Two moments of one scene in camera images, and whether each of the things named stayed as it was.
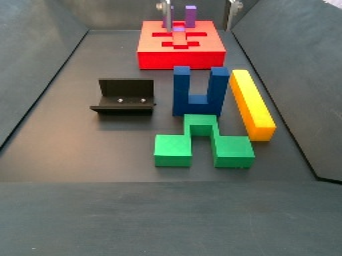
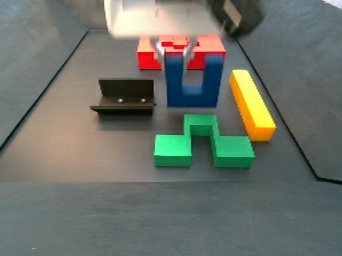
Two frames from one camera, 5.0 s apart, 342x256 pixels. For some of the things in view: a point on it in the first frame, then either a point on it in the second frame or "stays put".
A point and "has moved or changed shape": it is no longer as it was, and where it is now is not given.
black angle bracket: (126, 96) stays put
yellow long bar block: (258, 120) stays put
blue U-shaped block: (198, 104) has moved or changed shape
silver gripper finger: (234, 9) -> (187, 54)
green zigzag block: (172, 149) stays put
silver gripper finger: (164, 6) -> (159, 49)
